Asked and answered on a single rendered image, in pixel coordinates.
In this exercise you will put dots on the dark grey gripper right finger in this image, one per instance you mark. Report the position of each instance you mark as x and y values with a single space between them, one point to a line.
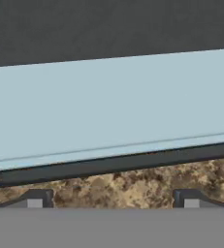
187 197

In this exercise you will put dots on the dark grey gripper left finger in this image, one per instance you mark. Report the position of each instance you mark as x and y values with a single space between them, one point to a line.
39 197

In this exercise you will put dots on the pale blue cupboard front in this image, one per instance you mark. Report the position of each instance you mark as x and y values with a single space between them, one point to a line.
110 106

